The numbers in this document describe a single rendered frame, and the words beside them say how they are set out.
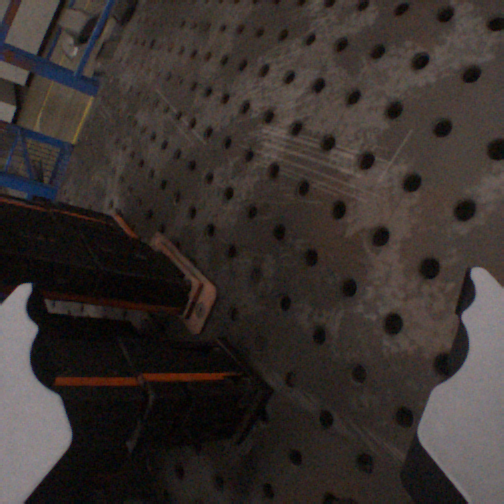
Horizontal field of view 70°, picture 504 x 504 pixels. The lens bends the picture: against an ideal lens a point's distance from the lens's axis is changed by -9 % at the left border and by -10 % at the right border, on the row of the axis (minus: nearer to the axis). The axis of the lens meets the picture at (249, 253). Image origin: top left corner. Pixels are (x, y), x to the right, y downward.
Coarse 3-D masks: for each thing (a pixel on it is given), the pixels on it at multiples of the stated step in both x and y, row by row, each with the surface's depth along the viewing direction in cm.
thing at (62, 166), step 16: (0, 128) 258; (16, 128) 265; (0, 144) 219; (16, 144) 235; (32, 144) 251; (64, 144) 289; (64, 160) 290; (0, 176) 177; (16, 176) 186; (32, 176) 198; (0, 192) 283; (16, 192) 243; (32, 192) 190; (48, 192) 195; (0, 304) 210
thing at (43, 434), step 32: (32, 288) 11; (0, 320) 9; (32, 320) 9; (0, 352) 8; (32, 352) 9; (0, 384) 8; (32, 384) 8; (0, 416) 7; (32, 416) 7; (64, 416) 7; (0, 448) 6; (32, 448) 6; (64, 448) 6; (0, 480) 6; (32, 480) 6; (64, 480) 6; (96, 480) 7
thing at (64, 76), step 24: (72, 0) 240; (120, 0) 175; (0, 24) 223; (72, 24) 196; (96, 24) 165; (120, 24) 192; (0, 48) 145; (72, 48) 194; (48, 72) 162; (72, 72) 263; (96, 72) 250
